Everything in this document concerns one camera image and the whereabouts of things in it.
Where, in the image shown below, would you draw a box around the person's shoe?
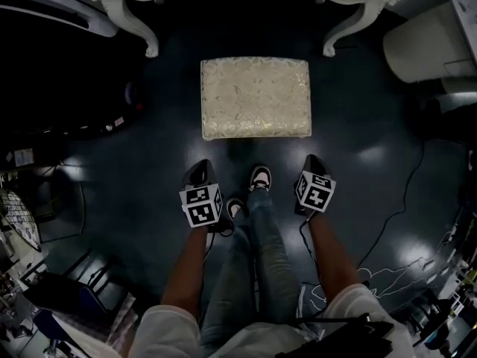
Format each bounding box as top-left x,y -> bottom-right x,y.
248,165 -> 272,192
225,197 -> 247,222

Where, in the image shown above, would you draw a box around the person's right shoe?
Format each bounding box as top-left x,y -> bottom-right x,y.
248,165 -> 272,192

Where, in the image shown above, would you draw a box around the person's right forearm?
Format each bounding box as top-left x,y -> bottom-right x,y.
307,211 -> 364,301

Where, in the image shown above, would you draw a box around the white ornate vanity table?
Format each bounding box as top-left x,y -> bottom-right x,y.
65,0 -> 422,58

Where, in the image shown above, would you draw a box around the person's left forearm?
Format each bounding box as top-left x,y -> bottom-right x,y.
159,224 -> 209,318

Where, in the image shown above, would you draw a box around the person's left shoe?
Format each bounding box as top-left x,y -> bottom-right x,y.
225,197 -> 247,222

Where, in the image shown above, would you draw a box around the dark blue chair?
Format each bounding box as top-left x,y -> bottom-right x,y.
22,272 -> 109,335

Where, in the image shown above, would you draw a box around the round patterned mesh disc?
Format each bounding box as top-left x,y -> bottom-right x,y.
0,188 -> 42,253

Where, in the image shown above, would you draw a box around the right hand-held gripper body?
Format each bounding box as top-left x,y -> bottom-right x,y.
294,169 -> 337,216

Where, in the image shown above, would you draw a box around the long black floor cable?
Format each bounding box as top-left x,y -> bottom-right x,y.
357,139 -> 426,271

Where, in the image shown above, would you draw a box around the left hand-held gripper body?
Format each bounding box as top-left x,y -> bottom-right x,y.
179,179 -> 224,229

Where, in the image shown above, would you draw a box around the black waist pack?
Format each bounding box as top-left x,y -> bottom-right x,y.
275,313 -> 396,358

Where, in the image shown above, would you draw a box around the person's white shirt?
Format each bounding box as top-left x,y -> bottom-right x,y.
128,283 -> 414,358

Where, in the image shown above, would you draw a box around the cream brocade stool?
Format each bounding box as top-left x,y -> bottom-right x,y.
200,58 -> 312,141

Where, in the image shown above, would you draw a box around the grey plastic bin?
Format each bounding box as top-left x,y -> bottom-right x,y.
0,0 -> 161,141

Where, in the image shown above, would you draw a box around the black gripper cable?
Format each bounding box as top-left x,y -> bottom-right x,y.
300,214 -> 321,275
206,220 -> 236,264

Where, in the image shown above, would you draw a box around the person's blue jeans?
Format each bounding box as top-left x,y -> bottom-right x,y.
200,190 -> 303,350

